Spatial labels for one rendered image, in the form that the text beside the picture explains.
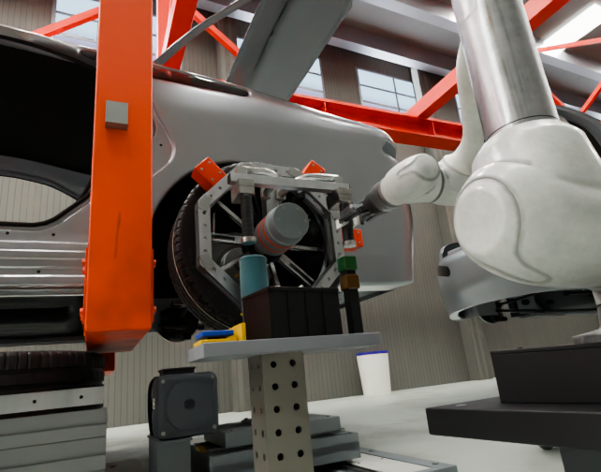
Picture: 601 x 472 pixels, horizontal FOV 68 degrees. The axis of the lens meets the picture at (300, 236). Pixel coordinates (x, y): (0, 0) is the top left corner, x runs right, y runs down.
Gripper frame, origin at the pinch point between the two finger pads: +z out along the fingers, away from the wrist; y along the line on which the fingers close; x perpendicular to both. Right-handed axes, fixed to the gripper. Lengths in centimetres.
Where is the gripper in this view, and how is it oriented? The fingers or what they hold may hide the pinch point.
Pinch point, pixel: (347, 222)
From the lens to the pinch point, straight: 147.7
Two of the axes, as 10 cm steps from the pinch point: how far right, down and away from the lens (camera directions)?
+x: -1.0, -9.5, 3.0
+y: 9.1, 0.4, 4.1
